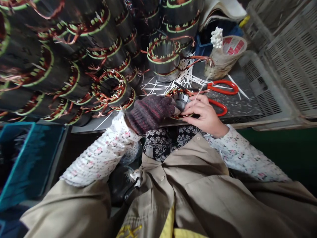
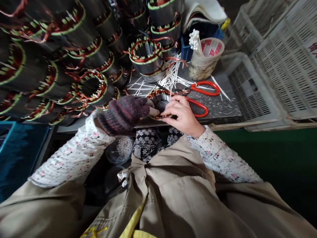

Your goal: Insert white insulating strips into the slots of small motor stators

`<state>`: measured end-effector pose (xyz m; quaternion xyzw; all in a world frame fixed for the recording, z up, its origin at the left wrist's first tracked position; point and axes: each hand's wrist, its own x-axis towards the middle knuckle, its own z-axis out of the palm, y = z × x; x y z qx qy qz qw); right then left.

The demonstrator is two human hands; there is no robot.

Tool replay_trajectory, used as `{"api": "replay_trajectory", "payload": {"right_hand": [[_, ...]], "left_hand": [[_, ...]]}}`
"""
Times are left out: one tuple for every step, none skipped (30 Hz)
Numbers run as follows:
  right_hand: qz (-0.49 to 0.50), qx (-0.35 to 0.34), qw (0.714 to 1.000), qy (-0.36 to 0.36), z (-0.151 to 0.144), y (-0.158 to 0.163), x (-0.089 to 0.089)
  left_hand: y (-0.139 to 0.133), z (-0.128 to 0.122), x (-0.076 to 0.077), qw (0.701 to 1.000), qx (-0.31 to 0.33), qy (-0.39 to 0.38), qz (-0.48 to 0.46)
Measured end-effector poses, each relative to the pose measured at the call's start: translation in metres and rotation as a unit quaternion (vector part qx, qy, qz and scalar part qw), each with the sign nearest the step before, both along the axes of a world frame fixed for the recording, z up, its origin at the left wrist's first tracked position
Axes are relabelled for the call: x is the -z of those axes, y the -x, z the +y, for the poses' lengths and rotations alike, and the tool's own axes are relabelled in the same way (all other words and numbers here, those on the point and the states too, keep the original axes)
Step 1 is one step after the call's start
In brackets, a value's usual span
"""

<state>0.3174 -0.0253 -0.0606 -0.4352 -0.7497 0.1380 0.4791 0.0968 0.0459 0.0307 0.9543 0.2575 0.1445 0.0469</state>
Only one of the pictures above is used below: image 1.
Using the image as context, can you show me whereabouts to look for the grey slotted plastic crate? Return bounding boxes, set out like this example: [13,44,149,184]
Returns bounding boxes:
[257,0,317,120]
[238,51,307,132]

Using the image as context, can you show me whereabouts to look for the person's left fingers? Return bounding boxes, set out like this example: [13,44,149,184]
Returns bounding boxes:
[158,97,183,117]

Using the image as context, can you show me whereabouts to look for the tall copper wound stator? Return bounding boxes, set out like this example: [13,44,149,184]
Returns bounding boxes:
[146,34,183,83]

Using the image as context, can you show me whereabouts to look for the person's left hand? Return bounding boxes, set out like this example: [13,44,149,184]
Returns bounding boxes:
[125,95,183,136]

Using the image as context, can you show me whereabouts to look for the small copper wound stator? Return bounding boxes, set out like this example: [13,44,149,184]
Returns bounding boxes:
[165,87,199,120]

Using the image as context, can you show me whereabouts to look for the pile of white sticks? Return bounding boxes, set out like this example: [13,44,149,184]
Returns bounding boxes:
[140,52,214,98]

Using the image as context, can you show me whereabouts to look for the stack of wound stators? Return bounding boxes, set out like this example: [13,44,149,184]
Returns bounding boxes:
[0,0,206,126]

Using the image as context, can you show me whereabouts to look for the teal plastic crate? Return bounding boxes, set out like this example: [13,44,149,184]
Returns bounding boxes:
[0,121,66,212]

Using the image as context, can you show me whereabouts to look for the thin white stick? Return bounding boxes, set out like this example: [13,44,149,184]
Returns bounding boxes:
[227,74,250,100]
[195,59,214,101]

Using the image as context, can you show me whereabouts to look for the dark blue box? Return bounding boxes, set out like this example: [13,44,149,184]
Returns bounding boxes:
[195,22,244,50]

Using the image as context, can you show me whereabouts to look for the stack of white sheets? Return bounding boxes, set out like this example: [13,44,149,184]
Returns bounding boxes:
[199,0,248,31]

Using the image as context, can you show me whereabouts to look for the red and white tape roll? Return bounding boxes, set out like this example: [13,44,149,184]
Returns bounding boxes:
[222,35,248,57]

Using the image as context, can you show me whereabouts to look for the bundle of white tubes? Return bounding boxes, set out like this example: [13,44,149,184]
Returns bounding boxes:
[210,26,224,50]

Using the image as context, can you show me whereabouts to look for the person's right hand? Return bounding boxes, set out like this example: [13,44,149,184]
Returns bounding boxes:
[183,95,229,138]

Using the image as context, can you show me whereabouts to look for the person's right fingers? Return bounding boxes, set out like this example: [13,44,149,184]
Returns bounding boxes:
[183,95,208,124]

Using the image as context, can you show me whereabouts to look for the person's body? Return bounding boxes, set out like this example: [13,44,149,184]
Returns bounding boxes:
[19,134,317,238]

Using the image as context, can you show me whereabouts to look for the red handled scissors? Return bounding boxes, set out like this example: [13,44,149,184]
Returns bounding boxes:
[173,80,240,117]

